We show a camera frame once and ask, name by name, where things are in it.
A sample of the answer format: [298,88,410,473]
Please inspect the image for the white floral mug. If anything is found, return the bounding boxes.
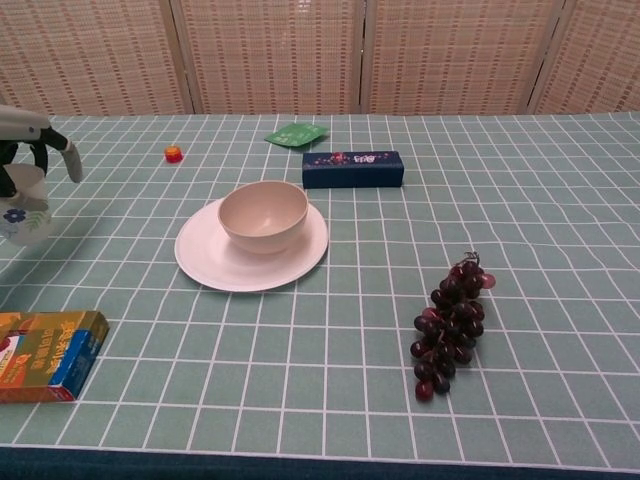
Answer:
[0,163,55,246]

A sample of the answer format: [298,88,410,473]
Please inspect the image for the long dark blue box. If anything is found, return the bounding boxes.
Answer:
[301,150,405,190]

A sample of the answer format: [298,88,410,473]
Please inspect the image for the green foil packet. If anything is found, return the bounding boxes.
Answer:
[263,122,326,148]

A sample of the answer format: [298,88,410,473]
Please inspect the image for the dark purple grape bunch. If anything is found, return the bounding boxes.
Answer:
[410,251,498,404]

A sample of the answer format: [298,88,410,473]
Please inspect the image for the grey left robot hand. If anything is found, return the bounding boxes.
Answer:
[0,103,84,199]

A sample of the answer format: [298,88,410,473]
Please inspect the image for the bamboo folding screen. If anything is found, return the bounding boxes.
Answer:
[0,0,640,126]

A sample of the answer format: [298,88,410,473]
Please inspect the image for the off-white bowl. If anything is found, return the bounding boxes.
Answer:
[217,180,308,255]

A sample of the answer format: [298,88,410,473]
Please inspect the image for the white round plate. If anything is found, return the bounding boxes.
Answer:
[173,197,330,293]

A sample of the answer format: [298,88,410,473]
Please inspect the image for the green checked tablecloth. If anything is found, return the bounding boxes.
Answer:
[0,113,640,480]

